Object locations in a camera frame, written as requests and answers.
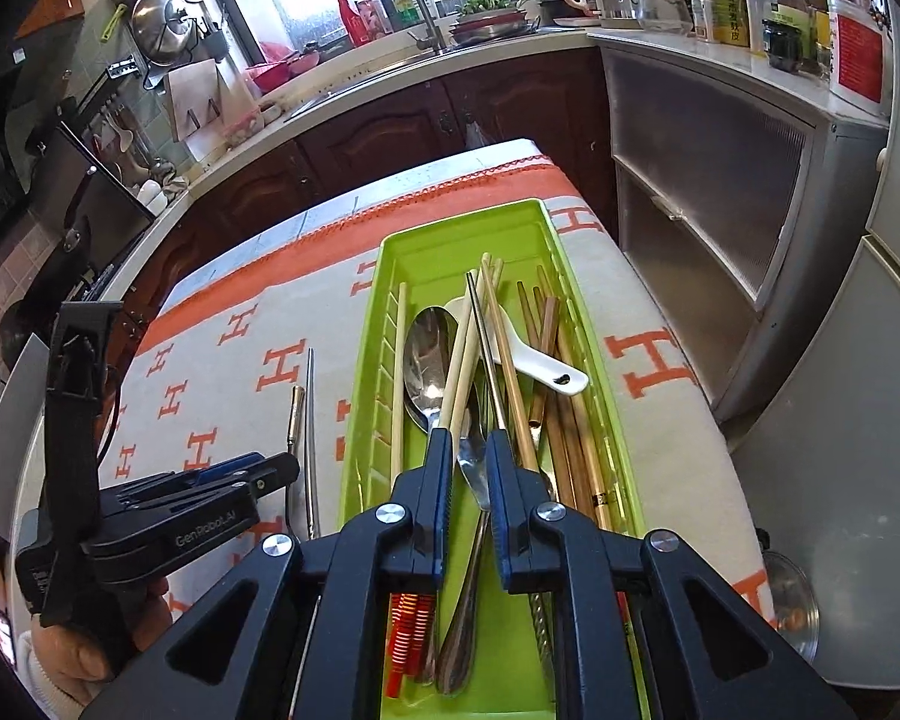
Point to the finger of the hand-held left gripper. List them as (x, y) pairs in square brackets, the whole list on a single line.
[(277, 474), (225, 469)]

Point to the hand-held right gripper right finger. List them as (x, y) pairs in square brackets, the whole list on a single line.
[(501, 495)]

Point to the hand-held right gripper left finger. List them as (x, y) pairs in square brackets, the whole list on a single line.
[(442, 495)]

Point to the metal fork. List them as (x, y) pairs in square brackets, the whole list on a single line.
[(474, 469)]

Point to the plain steel chopstick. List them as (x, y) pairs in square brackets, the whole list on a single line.
[(311, 450)]

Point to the tan chopstick dark band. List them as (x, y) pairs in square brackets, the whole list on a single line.
[(589, 450)]

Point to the red striped bamboo chopstick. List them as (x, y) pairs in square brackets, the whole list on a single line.
[(399, 390), (472, 360), (506, 360), (459, 367)]

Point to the white ceramic spoon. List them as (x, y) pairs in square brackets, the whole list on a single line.
[(551, 375)]

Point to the large metal spoon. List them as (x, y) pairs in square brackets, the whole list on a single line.
[(429, 360)]

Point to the twisted steel chopstick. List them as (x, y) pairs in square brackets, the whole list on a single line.
[(487, 360)]

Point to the green plastic utensil tray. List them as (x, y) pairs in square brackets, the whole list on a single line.
[(435, 255)]

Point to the person's left forearm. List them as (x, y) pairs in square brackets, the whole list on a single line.
[(52, 690)]

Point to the person's left hand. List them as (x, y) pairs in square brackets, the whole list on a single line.
[(82, 656)]

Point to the orange patterned blanket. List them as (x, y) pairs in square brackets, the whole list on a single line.
[(217, 375)]

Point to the white bowl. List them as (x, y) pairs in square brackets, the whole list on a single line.
[(154, 195)]

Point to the dark glass stove screen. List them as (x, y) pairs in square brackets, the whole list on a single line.
[(109, 202)]

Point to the round steel lid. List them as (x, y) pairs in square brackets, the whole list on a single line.
[(795, 607)]

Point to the clear food container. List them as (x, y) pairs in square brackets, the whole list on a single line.
[(251, 124)]

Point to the small plastic bag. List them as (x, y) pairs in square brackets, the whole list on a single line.
[(474, 136)]

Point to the black range hood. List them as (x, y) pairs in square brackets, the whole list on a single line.
[(0, 187)]

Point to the grey cabinet frosted doors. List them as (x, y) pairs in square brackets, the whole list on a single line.
[(690, 187)]

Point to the brown wooden kitchen cabinets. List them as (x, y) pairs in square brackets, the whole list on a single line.
[(390, 127)]

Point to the grey refrigerator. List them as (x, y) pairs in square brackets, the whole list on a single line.
[(855, 390)]

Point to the white cutting board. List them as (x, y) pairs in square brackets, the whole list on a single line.
[(191, 94)]

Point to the steel kitchen sink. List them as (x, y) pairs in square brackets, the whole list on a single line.
[(345, 86)]

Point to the pink plastic basin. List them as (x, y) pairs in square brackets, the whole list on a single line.
[(270, 75)]

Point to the pink bottle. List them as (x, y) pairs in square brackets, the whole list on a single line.
[(367, 22)]

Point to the red spray bottle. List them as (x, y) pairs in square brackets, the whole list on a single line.
[(347, 19)]

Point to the steel basin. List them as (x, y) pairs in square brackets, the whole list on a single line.
[(491, 28)]

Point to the green dish soap bottle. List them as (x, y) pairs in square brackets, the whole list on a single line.
[(405, 4)]

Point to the steel sink faucet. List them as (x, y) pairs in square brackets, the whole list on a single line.
[(420, 7)]

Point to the green vegetables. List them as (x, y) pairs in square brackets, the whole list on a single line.
[(484, 4)]

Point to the dark glass jar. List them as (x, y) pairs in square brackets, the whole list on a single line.
[(782, 45)]

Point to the yellow green tin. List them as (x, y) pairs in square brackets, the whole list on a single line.
[(724, 11)]

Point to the white plastic bottle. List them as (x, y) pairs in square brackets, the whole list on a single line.
[(756, 11)]

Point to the oil bottle green label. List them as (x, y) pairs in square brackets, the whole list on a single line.
[(791, 19)]

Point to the white bucket red label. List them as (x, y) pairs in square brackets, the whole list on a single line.
[(859, 52)]

